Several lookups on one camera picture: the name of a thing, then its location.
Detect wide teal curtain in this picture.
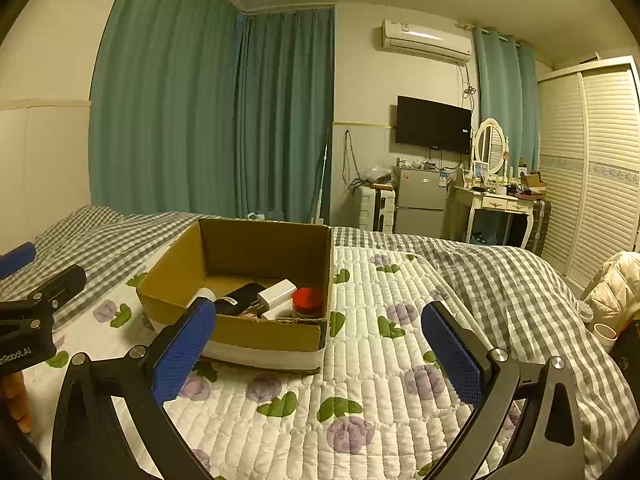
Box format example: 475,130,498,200
88,0,247,219

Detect red lidded jar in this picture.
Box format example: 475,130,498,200
291,287,324,320

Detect white floral quilt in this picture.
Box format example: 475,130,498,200
40,244,507,480

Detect person's left hand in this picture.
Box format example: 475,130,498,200
0,371,34,436

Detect white oval mirror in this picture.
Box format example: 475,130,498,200
472,117,509,177

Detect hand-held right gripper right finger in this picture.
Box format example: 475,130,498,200
421,301,587,480

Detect white air conditioner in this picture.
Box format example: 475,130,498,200
382,18,474,65

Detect narrow teal curtain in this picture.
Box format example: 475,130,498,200
471,26,542,172

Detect black wall television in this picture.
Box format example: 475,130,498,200
395,94,473,155

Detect white plastic bottle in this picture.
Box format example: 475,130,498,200
187,287,219,311

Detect grey checkered blanket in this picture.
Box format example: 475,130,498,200
0,204,640,480

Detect white dressing table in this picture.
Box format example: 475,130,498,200
452,181,544,251

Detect white paper cup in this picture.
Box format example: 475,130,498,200
592,322,621,354

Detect dark grey power bank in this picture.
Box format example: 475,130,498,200
212,282,266,319

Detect clear plastic bag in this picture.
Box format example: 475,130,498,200
362,163,396,186

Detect teal corner curtain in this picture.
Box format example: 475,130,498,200
234,6,337,224

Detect small brown box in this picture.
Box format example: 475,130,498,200
519,172,547,194

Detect cream puffer jacket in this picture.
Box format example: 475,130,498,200
579,249,640,329

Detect hanging black cables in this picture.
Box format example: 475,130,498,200
342,129,369,194

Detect cardboard box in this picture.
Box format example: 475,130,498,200
135,217,334,374

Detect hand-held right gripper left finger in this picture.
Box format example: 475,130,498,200
50,297,218,480

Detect dark printed cloth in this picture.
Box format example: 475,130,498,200
607,317,640,387

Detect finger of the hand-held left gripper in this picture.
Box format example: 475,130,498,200
0,241,37,280
0,263,87,327

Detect white pronged wall charger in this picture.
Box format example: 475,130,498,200
252,278,297,311

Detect white louvered wardrobe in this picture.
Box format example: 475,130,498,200
537,54,640,292

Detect dark suitcase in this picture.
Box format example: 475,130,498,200
524,198,551,256

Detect white pole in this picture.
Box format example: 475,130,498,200
312,126,331,226

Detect silver small fridge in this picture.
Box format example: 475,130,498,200
393,166,449,237

